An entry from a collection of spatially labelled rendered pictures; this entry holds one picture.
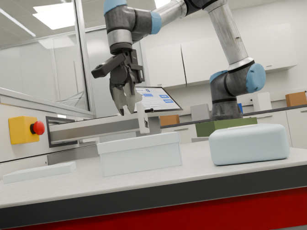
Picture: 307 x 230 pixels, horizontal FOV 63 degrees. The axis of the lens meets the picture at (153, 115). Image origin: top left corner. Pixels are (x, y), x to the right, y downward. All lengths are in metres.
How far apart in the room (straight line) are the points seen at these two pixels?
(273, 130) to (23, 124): 0.60
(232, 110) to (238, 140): 0.87
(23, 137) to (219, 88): 0.84
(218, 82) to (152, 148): 0.86
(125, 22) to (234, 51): 0.50
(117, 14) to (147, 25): 0.11
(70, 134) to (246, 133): 0.71
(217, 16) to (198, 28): 3.82
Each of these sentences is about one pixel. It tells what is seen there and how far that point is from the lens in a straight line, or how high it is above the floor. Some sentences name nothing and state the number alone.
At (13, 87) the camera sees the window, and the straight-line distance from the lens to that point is 0.85.
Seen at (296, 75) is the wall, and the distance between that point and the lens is 5.08.
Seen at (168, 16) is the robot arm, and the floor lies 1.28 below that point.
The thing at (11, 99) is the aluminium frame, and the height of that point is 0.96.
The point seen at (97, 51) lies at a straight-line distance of 2.89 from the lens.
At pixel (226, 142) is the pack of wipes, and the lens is 0.34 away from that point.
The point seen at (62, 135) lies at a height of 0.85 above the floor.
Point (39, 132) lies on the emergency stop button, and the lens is 0.75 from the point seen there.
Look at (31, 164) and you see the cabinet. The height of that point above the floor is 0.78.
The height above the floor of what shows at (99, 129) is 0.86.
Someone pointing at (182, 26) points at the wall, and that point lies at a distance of 4.96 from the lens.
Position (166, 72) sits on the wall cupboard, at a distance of 4.35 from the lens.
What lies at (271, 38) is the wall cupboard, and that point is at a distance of 4.70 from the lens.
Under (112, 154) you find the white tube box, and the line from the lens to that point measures 0.39.
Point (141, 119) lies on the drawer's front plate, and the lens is 0.87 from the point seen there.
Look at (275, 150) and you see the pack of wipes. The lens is 0.34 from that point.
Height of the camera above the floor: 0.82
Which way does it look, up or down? 4 degrees up
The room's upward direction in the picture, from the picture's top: 8 degrees counter-clockwise
